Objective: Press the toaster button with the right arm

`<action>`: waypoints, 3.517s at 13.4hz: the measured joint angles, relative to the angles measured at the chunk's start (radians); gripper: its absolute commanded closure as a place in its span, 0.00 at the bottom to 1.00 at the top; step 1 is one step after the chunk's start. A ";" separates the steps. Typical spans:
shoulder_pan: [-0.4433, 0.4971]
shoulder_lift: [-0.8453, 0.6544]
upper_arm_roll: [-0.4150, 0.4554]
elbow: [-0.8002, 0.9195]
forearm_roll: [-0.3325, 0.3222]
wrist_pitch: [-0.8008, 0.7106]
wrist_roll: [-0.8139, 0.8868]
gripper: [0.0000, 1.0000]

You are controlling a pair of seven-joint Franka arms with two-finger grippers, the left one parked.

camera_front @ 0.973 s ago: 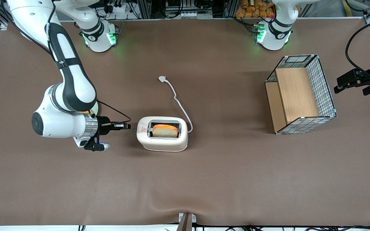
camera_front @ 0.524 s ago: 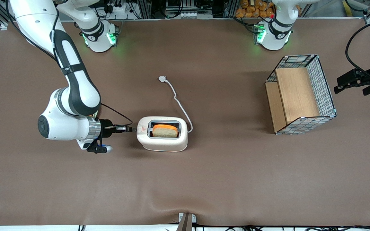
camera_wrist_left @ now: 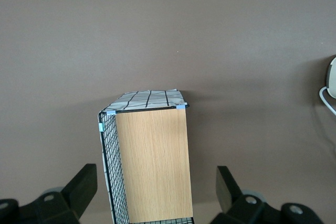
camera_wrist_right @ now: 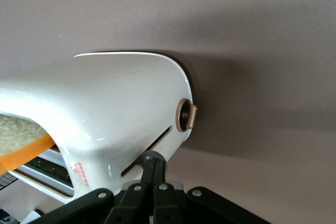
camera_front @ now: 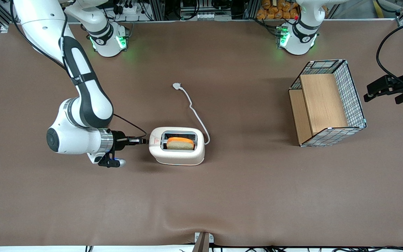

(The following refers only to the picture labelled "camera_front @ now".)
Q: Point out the white toaster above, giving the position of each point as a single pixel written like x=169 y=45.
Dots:
x=177 y=157

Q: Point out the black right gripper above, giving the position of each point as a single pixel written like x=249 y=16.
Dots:
x=118 y=138

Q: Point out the toast slice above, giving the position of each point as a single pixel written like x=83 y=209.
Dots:
x=180 y=144

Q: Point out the bag of orange breads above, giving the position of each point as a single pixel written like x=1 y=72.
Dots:
x=278 y=8

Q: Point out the white power strip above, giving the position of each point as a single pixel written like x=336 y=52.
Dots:
x=131 y=7

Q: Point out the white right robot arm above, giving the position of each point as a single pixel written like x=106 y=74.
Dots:
x=89 y=105

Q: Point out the metal table edge bracket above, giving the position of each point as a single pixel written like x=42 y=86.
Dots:
x=203 y=241

